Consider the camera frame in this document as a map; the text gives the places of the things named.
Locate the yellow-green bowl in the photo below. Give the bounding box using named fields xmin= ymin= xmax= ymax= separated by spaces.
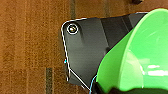
xmin=96 ymin=7 xmax=168 ymax=94

